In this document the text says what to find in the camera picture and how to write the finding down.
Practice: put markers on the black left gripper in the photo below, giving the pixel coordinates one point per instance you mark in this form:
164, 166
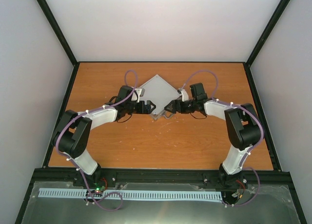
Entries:
148, 111

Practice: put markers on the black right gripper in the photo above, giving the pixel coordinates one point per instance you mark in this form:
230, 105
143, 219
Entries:
174, 103

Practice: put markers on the aluminium poker case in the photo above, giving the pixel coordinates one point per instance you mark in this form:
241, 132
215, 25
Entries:
160, 92

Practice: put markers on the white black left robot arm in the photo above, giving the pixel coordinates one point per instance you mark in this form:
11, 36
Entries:
70, 138

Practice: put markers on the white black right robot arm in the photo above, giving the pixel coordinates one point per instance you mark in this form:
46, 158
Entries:
243, 126

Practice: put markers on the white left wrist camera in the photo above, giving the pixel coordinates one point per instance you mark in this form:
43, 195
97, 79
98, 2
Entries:
138, 93

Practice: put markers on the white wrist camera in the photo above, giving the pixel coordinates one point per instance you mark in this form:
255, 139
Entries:
138, 93
183, 95

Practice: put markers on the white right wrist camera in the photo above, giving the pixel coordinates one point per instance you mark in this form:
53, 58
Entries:
183, 95

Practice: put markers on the black enclosure frame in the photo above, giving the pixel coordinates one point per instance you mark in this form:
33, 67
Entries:
276, 178

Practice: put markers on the light blue cable duct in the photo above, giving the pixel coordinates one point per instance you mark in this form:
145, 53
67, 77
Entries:
132, 195

